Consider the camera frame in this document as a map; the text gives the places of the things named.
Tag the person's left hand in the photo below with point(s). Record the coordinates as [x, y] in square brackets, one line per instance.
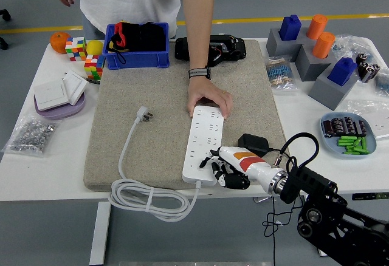
[209, 91]

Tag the robot right hand white shell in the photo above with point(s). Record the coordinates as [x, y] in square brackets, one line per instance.
[246, 161]

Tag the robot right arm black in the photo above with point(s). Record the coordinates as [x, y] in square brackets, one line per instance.
[313, 181]

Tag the person's left forearm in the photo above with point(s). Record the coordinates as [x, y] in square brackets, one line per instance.
[197, 35]

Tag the black wristband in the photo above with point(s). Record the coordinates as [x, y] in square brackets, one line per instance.
[199, 72]

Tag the metal hook under table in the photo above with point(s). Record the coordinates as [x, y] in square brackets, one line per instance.
[258, 199]

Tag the black device housing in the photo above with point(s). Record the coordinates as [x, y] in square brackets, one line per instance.
[231, 50]

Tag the grey-brown mat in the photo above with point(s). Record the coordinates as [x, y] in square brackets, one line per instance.
[158, 90]

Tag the orange fruit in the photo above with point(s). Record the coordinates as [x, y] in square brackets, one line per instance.
[57, 42]

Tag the multicolour puzzle cube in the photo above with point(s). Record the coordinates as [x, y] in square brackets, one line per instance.
[93, 67]
[76, 49]

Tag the yellow lemon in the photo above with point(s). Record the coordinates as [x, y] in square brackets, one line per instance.
[95, 47]

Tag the black chair base wheels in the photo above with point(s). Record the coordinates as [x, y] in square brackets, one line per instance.
[4, 15]

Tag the clear bag of resistors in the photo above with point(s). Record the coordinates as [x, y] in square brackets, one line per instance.
[279, 73]

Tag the blue plastic bin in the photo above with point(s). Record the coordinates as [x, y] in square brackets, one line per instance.
[136, 59]

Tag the grey socket block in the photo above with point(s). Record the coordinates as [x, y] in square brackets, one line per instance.
[308, 65]
[275, 45]
[326, 91]

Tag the light blue dish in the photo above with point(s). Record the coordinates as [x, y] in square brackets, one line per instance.
[326, 144]

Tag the black cylindrical capacitor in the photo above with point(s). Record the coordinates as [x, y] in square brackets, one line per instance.
[338, 125]
[349, 125]
[327, 128]
[361, 127]

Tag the blue square peg block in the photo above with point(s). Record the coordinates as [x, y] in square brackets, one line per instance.
[342, 71]
[290, 27]

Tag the pile of green cells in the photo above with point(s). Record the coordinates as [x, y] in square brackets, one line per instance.
[352, 144]

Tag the white table leg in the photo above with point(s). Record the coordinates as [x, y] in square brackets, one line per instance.
[322, 252]
[100, 232]

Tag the orange cylinder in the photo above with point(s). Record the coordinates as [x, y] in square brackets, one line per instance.
[316, 26]
[323, 45]

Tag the purple tray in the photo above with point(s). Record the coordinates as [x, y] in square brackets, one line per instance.
[60, 112]

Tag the black table control panel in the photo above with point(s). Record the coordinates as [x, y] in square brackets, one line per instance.
[370, 196]

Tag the clear bag of small parts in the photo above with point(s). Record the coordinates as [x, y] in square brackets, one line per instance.
[349, 42]

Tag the clear bag of metal nuts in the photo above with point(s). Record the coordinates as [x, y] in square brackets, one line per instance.
[30, 134]

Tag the white wall switch panel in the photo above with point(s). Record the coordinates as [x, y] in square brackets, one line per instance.
[50, 94]
[74, 85]

